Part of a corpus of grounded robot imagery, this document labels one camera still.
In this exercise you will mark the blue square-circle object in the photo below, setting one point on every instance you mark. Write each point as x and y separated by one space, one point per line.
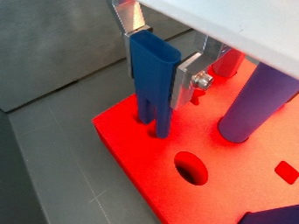
153 62

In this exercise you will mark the blue square peg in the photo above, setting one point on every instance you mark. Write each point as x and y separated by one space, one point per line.
281 215

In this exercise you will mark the red hexagonal peg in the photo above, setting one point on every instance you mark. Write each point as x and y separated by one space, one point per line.
227 65

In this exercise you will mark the red fixture block with holes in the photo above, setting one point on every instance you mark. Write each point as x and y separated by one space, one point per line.
196 178

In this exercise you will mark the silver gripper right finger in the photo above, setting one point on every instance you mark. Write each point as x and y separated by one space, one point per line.
191 74

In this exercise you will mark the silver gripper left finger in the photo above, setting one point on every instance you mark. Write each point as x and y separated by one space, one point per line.
129 20

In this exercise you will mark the purple round peg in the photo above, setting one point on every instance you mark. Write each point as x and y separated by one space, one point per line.
267 91

